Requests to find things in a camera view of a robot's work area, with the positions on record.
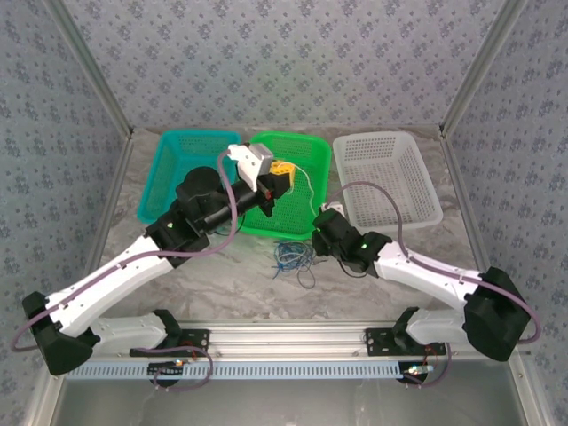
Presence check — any slotted grey cable duct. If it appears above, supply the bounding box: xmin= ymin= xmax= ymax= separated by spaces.
xmin=66 ymin=361 xmax=430 ymax=382

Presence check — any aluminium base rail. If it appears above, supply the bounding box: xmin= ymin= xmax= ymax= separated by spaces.
xmin=179 ymin=321 xmax=403 ymax=359

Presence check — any right arm mauve cable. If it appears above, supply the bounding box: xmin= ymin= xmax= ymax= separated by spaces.
xmin=326 ymin=180 xmax=542 ymax=345

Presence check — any aluminium table side rail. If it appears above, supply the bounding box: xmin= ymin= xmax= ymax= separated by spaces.
xmin=438 ymin=128 xmax=489 ymax=267
xmin=86 ymin=132 xmax=137 ymax=267

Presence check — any teal plastic basket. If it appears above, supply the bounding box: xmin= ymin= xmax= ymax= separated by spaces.
xmin=136 ymin=128 xmax=243 ymax=225

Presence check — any arm mauve cable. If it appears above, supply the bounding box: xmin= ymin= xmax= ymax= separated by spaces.
xmin=11 ymin=148 xmax=243 ymax=354
xmin=326 ymin=180 xmax=542 ymax=345

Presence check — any mauve base cable loop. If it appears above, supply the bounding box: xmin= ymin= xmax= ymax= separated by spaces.
xmin=132 ymin=344 xmax=215 ymax=394
xmin=404 ymin=343 xmax=454 ymax=390

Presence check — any green plastic basket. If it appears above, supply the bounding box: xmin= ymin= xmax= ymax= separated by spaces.
xmin=230 ymin=130 xmax=333 ymax=241

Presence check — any thin blue cable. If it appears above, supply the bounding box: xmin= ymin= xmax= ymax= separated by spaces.
xmin=271 ymin=239 xmax=317 ymax=281
xmin=273 ymin=240 xmax=319 ymax=279

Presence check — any left arm mauve cable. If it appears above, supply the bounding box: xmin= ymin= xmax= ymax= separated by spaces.
xmin=11 ymin=148 xmax=243 ymax=354

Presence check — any aluminium frame post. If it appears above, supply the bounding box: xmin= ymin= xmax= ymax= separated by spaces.
xmin=43 ymin=0 xmax=134 ymax=139
xmin=438 ymin=0 xmax=529 ymax=134

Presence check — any small black circuit board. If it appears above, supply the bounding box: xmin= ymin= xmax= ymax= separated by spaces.
xmin=401 ymin=363 xmax=434 ymax=383
xmin=148 ymin=359 xmax=187 ymax=379

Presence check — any white plastic basket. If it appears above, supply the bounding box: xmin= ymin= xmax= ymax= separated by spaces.
xmin=331 ymin=130 xmax=445 ymax=232

